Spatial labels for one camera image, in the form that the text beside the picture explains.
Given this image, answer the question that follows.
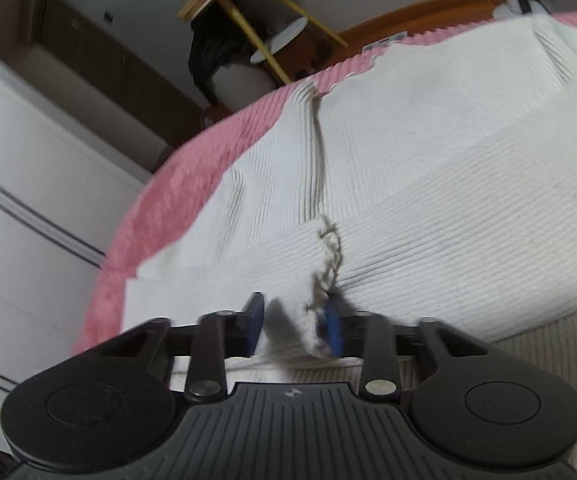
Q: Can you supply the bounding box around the white wardrobe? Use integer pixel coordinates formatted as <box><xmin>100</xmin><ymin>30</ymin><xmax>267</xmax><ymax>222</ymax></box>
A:
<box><xmin>0</xmin><ymin>35</ymin><xmax>155</xmax><ymax>461</ymax></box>

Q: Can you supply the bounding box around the pink ribbed blanket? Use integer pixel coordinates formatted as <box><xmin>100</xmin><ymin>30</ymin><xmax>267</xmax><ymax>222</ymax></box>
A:
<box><xmin>73</xmin><ymin>10</ymin><xmax>577</xmax><ymax>357</ymax></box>

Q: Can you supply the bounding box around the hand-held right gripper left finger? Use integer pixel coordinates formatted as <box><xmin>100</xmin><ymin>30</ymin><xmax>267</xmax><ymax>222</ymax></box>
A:
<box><xmin>118</xmin><ymin>291</ymin><xmax>268</xmax><ymax>403</ymax></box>

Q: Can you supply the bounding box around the white round stool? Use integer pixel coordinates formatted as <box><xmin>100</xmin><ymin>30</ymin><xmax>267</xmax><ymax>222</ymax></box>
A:
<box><xmin>212</xmin><ymin>57</ymin><xmax>280</xmax><ymax>112</ymax></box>

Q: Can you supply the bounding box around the yellow-legged side table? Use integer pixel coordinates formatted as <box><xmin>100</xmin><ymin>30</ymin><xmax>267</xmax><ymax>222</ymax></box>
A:
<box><xmin>151</xmin><ymin>0</ymin><xmax>349</xmax><ymax>86</ymax></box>

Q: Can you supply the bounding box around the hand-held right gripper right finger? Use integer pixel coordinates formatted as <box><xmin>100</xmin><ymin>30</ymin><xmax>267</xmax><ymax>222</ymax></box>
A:
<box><xmin>317</xmin><ymin>297</ymin><xmax>490</xmax><ymax>402</ymax></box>

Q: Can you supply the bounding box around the white ribbed knit sweater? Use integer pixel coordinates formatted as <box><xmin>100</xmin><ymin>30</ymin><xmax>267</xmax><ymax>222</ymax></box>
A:
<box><xmin>123</xmin><ymin>10</ymin><xmax>577</xmax><ymax>480</ymax></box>

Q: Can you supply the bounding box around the white flat floor device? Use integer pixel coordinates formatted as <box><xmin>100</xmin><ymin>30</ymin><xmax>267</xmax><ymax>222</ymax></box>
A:
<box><xmin>363</xmin><ymin>31</ymin><xmax>409</xmax><ymax>52</ymax></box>

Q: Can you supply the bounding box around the black garment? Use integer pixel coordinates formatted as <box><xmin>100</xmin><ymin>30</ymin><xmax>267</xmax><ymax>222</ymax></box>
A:
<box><xmin>187</xmin><ymin>0</ymin><xmax>272</xmax><ymax>107</ymax></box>

